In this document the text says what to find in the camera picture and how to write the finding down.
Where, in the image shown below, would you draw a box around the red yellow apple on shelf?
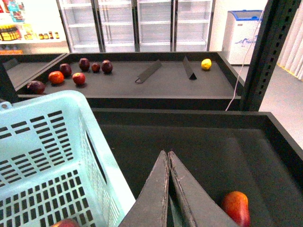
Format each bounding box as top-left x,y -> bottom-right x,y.
72,72 -> 86,85

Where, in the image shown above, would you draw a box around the small jars on shelf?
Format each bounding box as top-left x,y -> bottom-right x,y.
38,31 -> 60,40

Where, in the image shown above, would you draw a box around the dark red fruit behind orange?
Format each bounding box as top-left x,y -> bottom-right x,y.
59,63 -> 72,77

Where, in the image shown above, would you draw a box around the red yellow apple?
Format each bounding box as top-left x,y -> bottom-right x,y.
72,72 -> 86,85
51,218 -> 80,227

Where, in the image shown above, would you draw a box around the red orange mango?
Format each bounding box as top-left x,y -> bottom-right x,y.
221,191 -> 250,227

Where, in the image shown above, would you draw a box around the lower right black tray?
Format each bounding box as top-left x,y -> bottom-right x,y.
93,108 -> 303,227

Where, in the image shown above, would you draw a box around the small red fruit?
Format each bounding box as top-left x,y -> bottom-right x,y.
91,63 -> 101,73

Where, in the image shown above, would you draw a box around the upper right black tray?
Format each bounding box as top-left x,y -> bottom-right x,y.
16,51 -> 246,111

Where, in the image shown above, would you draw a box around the white cable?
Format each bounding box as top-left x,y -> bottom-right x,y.
225,9 -> 266,111

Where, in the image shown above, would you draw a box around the dark red fruit right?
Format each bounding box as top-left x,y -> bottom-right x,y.
101,60 -> 113,74

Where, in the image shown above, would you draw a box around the black perforated post right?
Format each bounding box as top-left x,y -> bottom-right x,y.
240,0 -> 301,111

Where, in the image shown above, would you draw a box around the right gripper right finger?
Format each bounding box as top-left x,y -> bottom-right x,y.
168,151 -> 237,227

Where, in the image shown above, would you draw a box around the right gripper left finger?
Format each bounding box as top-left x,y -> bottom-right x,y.
119,150 -> 169,227

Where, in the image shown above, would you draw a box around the black divider middle right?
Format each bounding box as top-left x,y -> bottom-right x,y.
135,60 -> 162,84

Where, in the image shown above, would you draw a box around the dark red fruit front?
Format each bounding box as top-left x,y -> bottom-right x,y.
27,80 -> 46,95

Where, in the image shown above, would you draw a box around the white blue chest freezer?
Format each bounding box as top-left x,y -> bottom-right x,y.
222,10 -> 262,65

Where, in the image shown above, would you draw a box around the yellow lemon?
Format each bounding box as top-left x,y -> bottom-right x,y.
201,58 -> 212,70

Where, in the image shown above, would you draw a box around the black triangular divider right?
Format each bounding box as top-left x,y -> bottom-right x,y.
183,56 -> 197,80

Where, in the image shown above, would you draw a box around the light blue plastic basket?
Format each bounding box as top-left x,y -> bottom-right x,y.
0,90 -> 135,227

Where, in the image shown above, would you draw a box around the glass door refrigerator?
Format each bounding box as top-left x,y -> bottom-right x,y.
57,0 -> 215,53

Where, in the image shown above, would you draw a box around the dark red fruit back middle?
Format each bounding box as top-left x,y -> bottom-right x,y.
79,58 -> 90,72

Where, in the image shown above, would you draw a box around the black tray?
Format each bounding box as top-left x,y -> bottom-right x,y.
16,51 -> 246,111
93,108 -> 303,227

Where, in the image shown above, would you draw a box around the yellow label bottles row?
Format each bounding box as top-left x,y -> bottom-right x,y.
0,24 -> 21,41

